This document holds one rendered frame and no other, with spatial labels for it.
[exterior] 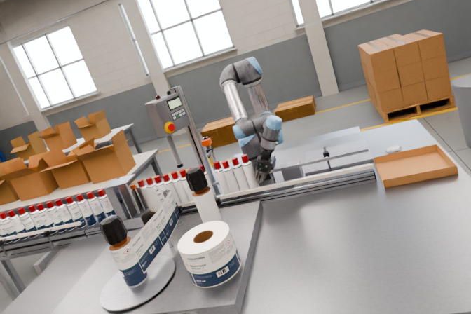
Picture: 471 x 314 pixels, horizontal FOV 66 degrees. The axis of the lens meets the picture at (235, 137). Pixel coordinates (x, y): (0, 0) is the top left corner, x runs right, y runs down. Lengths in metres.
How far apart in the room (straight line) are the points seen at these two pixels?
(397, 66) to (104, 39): 5.68
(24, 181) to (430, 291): 3.59
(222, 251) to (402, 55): 3.96
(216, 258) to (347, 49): 6.06
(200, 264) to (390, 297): 0.61
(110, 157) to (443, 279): 2.80
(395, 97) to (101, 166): 3.52
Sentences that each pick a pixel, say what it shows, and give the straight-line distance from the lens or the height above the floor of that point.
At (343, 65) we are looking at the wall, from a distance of 7.11.
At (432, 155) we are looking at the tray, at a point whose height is 0.83.
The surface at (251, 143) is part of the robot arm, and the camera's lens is 2.13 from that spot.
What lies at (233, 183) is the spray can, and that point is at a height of 0.96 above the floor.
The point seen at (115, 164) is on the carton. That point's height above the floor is 0.91.
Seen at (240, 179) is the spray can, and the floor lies 0.97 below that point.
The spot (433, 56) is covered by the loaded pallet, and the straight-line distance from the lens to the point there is 5.00.
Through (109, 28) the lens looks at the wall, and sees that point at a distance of 8.11.
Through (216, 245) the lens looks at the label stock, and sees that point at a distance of 1.31.
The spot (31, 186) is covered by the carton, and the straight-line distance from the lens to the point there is 4.08.
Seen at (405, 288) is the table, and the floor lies 0.83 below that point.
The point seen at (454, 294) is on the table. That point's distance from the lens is 1.25.
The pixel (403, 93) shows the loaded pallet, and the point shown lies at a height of 0.31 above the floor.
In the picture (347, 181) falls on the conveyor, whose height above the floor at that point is 0.86.
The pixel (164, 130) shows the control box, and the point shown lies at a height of 1.32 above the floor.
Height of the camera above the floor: 1.69
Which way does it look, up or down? 16 degrees down
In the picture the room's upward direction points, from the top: 19 degrees counter-clockwise
